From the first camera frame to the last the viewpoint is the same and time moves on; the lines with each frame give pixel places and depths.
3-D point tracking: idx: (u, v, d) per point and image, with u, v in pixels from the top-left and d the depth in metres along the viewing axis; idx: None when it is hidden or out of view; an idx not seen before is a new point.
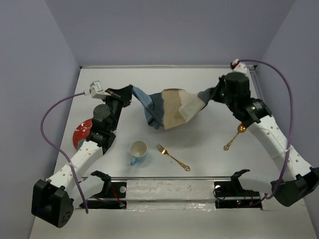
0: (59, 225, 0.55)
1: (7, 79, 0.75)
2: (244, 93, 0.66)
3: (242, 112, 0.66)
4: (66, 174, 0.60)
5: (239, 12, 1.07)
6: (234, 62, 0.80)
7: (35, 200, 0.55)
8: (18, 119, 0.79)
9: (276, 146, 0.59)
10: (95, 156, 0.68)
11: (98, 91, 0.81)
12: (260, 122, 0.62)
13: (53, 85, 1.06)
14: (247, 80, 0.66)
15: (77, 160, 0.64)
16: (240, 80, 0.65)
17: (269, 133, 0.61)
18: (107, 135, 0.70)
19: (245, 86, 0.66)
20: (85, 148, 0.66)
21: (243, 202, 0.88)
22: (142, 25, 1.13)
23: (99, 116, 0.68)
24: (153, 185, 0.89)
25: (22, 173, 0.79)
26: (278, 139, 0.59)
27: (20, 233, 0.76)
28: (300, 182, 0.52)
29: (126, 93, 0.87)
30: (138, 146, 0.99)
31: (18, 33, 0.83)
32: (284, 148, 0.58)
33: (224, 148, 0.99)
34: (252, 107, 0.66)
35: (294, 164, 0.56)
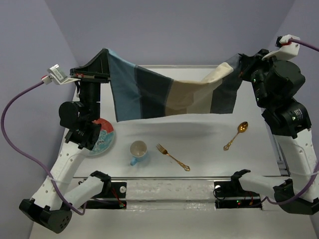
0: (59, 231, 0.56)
1: (7, 80, 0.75)
2: (289, 95, 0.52)
3: (277, 118, 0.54)
4: (49, 190, 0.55)
5: (240, 12, 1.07)
6: (283, 39, 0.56)
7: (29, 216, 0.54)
8: (18, 120, 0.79)
9: (306, 168, 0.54)
10: (78, 159, 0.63)
11: (62, 80, 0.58)
12: (296, 138, 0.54)
13: (52, 85, 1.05)
14: (302, 81, 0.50)
15: (58, 171, 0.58)
16: (294, 79, 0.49)
17: (302, 152, 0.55)
18: (87, 130, 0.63)
19: (295, 90, 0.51)
20: (66, 154, 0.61)
21: (243, 202, 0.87)
22: (142, 25, 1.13)
23: (68, 117, 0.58)
24: (153, 185, 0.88)
25: (22, 174, 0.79)
26: (309, 159, 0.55)
27: (20, 234, 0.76)
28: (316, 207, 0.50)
29: (99, 64, 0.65)
30: (138, 146, 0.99)
31: (17, 33, 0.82)
32: (311, 171, 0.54)
33: (225, 149, 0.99)
34: (295, 116, 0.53)
35: (317, 187, 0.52)
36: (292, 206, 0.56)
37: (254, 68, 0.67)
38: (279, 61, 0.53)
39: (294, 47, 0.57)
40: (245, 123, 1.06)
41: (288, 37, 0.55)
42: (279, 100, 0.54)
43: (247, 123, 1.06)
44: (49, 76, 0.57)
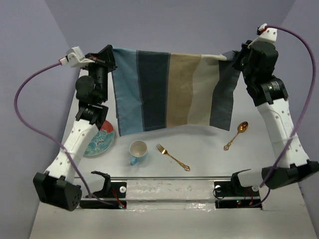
0: (71, 209, 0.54)
1: (8, 79, 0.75)
2: (266, 69, 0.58)
3: (256, 89, 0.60)
4: (64, 162, 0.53)
5: None
6: (261, 27, 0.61)
7: (40, 192, 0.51)
8: (19, 119, 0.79)
9: (282, 133, 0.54)
10: (90, 135, 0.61)
11: (79, 59, 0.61)
12: (272, 104, 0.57)
13: (53, 85, 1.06)
14: (275, 57, 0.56)
15: (71, 144, 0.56)
16: (268, 53, 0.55)
17: (279, 118, 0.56)
18: (98, 109, 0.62)
19: (270, 62, 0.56)
20: (78, 130, 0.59)
21: (243, 202, 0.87)
22: None
23: (84, 91, 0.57)
24: (153, 185, 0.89)
25: (22, 173, 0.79)
26: (285, 125, 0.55)
27: (20, 234, 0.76)
28: (291, 172, 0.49)
29: (108, 55, 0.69)
30: (138, 146, 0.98)
31: (19, 33, 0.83)
32: (288, 135, 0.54)
33: (224, 148, 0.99)
34: (271, 86, 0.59)
35: (292, 154, 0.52)
36: (274, 179, 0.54)
37: (242, 57, 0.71)
38: (259, 40, 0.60)
39: (273, 34, 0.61)
40: (245, 123, 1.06)
41: (265, 25, 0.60)
42: (259, 75, 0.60)
43: (247, 123, 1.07)
44: (67, 58, 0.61)
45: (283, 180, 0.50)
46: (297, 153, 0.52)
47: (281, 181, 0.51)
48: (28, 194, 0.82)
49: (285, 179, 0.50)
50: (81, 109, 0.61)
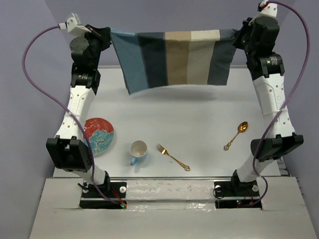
0: (87, 168, 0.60)
1: (7, 80, 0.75)
2: (267, 45, 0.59)
3: (255, 62, 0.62)
4: (71, 124, 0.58)
5: None
6: (262, 3, 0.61)
7: (55, 158, 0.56)
8: (18, 119, 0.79)
9: (273, 105, 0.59)
10: (89, 99, 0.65)
11: (77, 25, 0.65)
12: (268, 77, 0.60)
13: (53, 84, 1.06)
14: (277, 32, 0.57)
15: (74, 108, 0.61)
16: (270, 27, 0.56)
17: (273, 91, 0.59)
18: (91, 72, 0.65)
19: (270, 37, 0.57)
20: (77, 95, 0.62)
21: (243, 202, 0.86)
22: None
23: (78, 50, 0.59)
24: (153, 185, 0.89)
25: (22, 173, 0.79)
26: (277, 99, 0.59)
27: (20, 234, 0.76)
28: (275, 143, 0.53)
29: (104, 33, 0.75)
30: (138, 146, 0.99)
31: (20, 34, 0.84)
32: (278, 108, 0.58)
33: (225, 148, 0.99)
34: (269, 60, 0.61)
35: (279, 125, 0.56)
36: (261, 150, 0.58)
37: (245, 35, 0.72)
38: (262, 14, 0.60)
39: (274, 10, 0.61)
40: (245, 123, 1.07)
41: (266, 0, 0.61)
42: (259, 50, 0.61)
43: (246, 122, 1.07)
44: (65, 23, 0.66)
45: (269, 149, 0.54)
46: (284, 125, 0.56)
47: (268, 150, 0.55)
48: (29, 195, 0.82)
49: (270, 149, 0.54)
50: (76, 75, 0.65)
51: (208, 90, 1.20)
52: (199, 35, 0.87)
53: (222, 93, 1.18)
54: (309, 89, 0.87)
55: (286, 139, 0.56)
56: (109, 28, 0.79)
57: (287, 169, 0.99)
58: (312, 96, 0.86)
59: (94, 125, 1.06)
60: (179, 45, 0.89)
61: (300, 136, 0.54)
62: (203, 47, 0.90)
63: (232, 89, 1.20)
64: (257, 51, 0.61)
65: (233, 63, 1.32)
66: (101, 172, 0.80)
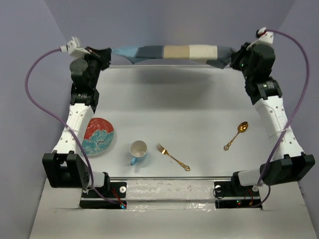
0: (83, 186, 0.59)
1: (8, 80, 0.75)
2: (263, 70, 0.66)
3: (253, 87, 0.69)
4: (69, 139, 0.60)
5: (239, 11, 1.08)
6: (260, 31, 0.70)
7: (51, 175, 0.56)
8: (19, 119, 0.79)
9: (276, 124, 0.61)
10: (87, 116, 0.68)
11: (77, 47, 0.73)
12: (266, 100, 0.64)
13: (53, 84, 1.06)
14: (273, 59, 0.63)
15: (72, 124, 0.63)
16: (265, 55, 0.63)
17: (273, 112, 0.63)
18: (90, 92, 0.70)
19: (267, 63, 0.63)
20: (76, 112, 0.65)
21: (243, 202, 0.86)
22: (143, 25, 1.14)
23: (78, 71, 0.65)
24: (153, 185, 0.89)
25: (22, 173, 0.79)
26: (279, 119, 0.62)
27: (20, 234, 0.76)
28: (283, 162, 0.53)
29: (106, 54, 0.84)
30: (137, 146, 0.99)
31: (20, 34, 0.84)
32: (281, 127, 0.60)
33: (225, 148, 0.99)
34: (265, 85, 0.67)
35: (286, 145, 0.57)
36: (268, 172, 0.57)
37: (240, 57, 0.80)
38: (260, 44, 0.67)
39: (270, 37, 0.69)
40: (246, 123, 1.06)
41: (264, 29, 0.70)
42: (257, 76, 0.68)
43: (247, 122, 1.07)
44: (67, 46, 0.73)
45: (280, 171, 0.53)
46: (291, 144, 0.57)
47: (279, 173, 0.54)
48: (29, 195, 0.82)
49: (280, 169, 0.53)
50: (75, 95, 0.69)
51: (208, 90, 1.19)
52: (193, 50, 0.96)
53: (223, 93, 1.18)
54: (310, 89, 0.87)
55: (297, 160, 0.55)
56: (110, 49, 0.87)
57: None
58: (312, 96, 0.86)
59: (94, 125, 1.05)
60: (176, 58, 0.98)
61: (309, 155, 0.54)
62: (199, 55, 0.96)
63: (232, 89, 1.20)
64: (255, 76, 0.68)
65: None
66: (100, 173, 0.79)
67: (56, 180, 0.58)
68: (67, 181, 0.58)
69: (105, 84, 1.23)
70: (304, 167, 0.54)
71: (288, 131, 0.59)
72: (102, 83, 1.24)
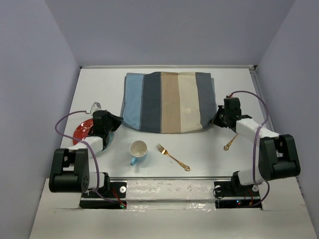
0: (81, 189, 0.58)
1: (7, 79, 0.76)
2: (235, 109, 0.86)
3: (230, 121, 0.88)
4: (81, 144, 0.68)
5: (239, 11, 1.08)
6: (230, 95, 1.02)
7: (54, 168, 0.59)
8: (19, 118, 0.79)
9: (251, 127, 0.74)
10: (98, 145, 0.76)
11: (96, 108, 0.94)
12: (240, 121, 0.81)
13: (54, 84, 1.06)
14: (239, 101, 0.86)
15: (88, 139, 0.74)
16: (232, 100, 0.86)
17: (247, 123, 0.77)
18: (103, 134, 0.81)
19: (237, 104, 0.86)
20: (91, 137, 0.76)
21: (243, 202, 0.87)
22: (143, 25, 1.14)
23: (98, 115, 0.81)
24: (153, 185, 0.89)
25: (22, 172, 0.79)
26: (252, 124, 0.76)
27: (20, 233, 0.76)
28: (265, 139, 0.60)
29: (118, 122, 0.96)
30: (138, 146, 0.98)
31: (20, 33, 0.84)
32: (255, 127, 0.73)
33: (225, 148, 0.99)
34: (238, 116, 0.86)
35: (265, 133, 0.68)
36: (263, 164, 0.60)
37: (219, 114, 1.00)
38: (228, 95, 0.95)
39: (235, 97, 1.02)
40: None
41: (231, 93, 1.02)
42: (232, 114, 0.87)
43: None
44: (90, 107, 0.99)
45: (267, 147, 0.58)
46: (267, 131, 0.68)
47: (268, 150, 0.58)
48: (29, 194, 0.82)
49: (265, 145, 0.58)
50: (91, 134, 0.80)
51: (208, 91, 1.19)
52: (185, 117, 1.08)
53: (222, 94, 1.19)
54: (309, 89, 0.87)
55: (281, 144, 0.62)
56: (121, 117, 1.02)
57: None
58: (311, 96, 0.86)
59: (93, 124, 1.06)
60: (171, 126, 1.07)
61: (286, 135, 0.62)
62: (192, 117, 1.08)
63: (232, 89, 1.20)
64: (231, 115, 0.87)
65: (233, 64, 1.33)
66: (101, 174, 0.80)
67: (55, 179, 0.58)
68: (66, 179, 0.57)
69: (105, 85, 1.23)
70: (286, 144, 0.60)
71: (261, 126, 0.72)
72: (102, 83, 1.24)
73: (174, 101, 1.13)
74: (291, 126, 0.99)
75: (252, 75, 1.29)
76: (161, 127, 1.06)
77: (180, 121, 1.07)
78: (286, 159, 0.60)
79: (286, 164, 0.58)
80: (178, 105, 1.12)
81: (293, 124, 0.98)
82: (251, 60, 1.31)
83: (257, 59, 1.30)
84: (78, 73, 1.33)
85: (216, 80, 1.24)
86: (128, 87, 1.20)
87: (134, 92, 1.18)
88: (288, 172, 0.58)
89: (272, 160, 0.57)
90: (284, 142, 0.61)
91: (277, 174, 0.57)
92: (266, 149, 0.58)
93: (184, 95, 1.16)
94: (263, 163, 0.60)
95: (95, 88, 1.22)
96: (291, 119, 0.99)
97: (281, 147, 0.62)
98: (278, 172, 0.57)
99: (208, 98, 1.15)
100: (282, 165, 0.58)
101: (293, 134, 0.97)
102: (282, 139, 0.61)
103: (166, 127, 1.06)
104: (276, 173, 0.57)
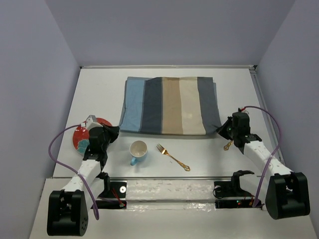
0: (80, 233, 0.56)
1: (7, 79, 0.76)
2: (244, 127, 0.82)
3: (238, 140, 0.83)
4: (77, 181, 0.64)
5: (239, 11, 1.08)
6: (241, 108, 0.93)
7: (51, 213, 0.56)
8: (18, 118, 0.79)
9: (261, 156, 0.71)
10: (95, 170, 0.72)
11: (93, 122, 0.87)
12: (249, 143, 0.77)
13: (54, 84, 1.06)
14: (248, 117, 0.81)
15: (84, 170, 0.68)
16: (241, 115, 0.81)
17: (257, 149, 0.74)
18: (101, 154, 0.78)
19: (245, 121, 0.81)
20: (86, 164, 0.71)
21: (243, 202, 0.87)
22: (142, 25, 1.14)
23: (94, 135, 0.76)
24: (153, 185, 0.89)
25: (22, 172, 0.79)
26: (263, 153, 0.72)
27: (20, 233, 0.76)
28: (276, 179, 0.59)
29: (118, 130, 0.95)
30: (138, 146, 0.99)
31: (19, 33, 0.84)
32: (265, 156, 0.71)
33: (224, 148, 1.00)
34: (247, 135, 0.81)
35: (275, 168, 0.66)
36: (271, 199, 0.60)
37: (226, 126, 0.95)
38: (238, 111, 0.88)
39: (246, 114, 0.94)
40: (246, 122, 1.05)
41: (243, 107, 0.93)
42: (240, 132, 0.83)
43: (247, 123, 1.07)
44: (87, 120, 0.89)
45: (278, 187, 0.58)
46: (279, 167, 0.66)
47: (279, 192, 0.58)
48: (29, 195, 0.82)
49: (276, 184, 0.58)
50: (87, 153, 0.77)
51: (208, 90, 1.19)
52: (186, 118, 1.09)
53: (221, 94, 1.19)
54: (309, 89, 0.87)
55: (292, 181, 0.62)
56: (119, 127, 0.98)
57: None
58: (312, 96, 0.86)
59: None
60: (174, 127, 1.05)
61: (299, 173, 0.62)
62: (193, 119, 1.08)
63: (232, 89, 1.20)
64: (239, 133, 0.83)
65: (233, 63, 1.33)
66: (100, 180, 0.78)
67: (53, 224, 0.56)
68: (65, 224, 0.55)
69: (105, 85, 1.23)
70: (298, 183, 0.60)
71: (272, 158, 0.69)
72: (102, 83, 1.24)
73: (176, 104, 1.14)
74: (291, 126, 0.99)
75: (252, 75, 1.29)
76: (161, 127, 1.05)
77: (182, 127, 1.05)
78: (296, 198, 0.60)
79: (295, 204, 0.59)
80: (181, 111, 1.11)
81: (293, 124, 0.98)
82: (251, 60, 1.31)
83: (257, 59, 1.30)
84: (78, 73, 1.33)
85: (216, 79, 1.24)
86: (129, 91, 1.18)
87: (136, 96, 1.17)
88: (297, 211, 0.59)
89: (282, 201, 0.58)
90: (296, 181, 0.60)
91: (284, 214, 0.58)
92: (277, 190, 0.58)
93: (183, 96, 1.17)
94: (271, 200, 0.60)
95: (95, 88, 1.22)
96: (291, 119, 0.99)
97: (292, 183, 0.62)
98: (286, 212, 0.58)
99: (208, 98, 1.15)
100: (291, 205, 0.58)
101: (293, 134, 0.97)
102: (295, 178, 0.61)
103: (167, 129, 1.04)
104: (284, 214, 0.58)
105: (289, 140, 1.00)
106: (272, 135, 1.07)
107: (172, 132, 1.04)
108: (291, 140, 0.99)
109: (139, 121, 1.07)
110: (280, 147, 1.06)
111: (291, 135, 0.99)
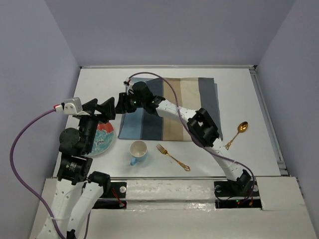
0: None
1: (7, 80, 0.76)
2: (147, 95, 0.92)
3: (149, 108, 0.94)
4: (52, 229, 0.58)
5: (238, 12, 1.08)
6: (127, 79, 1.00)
7: None
8: (18, 118, 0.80)
9: (173, 111, 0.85)
10: (75, 193, 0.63)
11: (77, 111, 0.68)
12: (159, 106, 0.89)
13: (54, 84, 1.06)
14: (146, 86, 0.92)
15: (57, 208, 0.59)
16: (141, 88, 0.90)
17: (166, 108, 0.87)
18: (81, 162, 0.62)
19: (147, 89, 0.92)
20: (62, 193, 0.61)
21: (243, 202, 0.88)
22: (142, 25, 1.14)
23: (66, 144, 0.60)
24: (153, 185, 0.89)
25: (22, 172, 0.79)
26: (171, 108, 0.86)
27: (20, 233, 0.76)
28: (191, 121, 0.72)
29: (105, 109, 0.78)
30: (137, 146, 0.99)
31: (19, 34, 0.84)
32: (175, 110, 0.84)
33: None
34: (154, 101, 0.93)
35: (186, 114, 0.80)
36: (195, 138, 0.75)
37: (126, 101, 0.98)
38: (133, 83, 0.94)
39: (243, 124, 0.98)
40: (245, 123, 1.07)
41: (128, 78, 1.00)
42: (147, 101, 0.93)
43: (246, 122, 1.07)
44: (64, 106, 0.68)
45: (194, 127, 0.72)
46: (187, 112, 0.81)
47: (195, 132, 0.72)
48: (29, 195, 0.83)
49: (193, 125, 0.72)
50: (64, 164, 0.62)
51: (208, 90, 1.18)
52: None
53: (221, 94, 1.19)
54: (309, 88, 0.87)
55: (200, 117, 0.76)
56: (113, 98, 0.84)
57: (287, 169, 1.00)
58: (312, 95, 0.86)
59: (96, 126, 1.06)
60: (175, 128, 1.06)
61: (200, 109, 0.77)
62: None
63: (231, 89, 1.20)
64: (147, 102, 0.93)
65: (233, 63, 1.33)
66: (97, 187, 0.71)
67: None
68: None
69: (105, 85, 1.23)
70: (204, 116, 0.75)
71: (180, 108, 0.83)
72: (102, 83, 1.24)
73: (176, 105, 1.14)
74: (291, 125, 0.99)
75: (252, 75, 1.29)
76: (162, 129, 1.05)
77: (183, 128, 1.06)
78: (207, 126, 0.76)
79: (210, 130, 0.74)
80: None
81: (293, 124, 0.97)
82: (251, 60, 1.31)
83: (257, 59, 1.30)
84: (78, 73, 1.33)
85: (216, 79, 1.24)
86: None
87: None
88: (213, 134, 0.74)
89: (201, 134, 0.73)
90: (202, 115, 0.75)
91: (208, 141, 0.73)
92: (194, 129, 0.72)
93: (184, 96, 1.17)
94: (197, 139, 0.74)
95: (95, 88, 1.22)
96: (291, 118, 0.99)
97: (200, 118, 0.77)
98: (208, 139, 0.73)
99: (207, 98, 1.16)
100: (208, 133, 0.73)
101: (293, 134, 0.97)
102: (200, 113, 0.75)
103: (167, 131, 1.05)
104: (209, 141, 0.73)
105: (289, 140, 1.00)
106: (272, 135, 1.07)
107: (172, 133, 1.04)
108: (290, 140, 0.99)
109: (140, 123, 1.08)
110: (280, 147, 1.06)
111: (291, 134, 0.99)
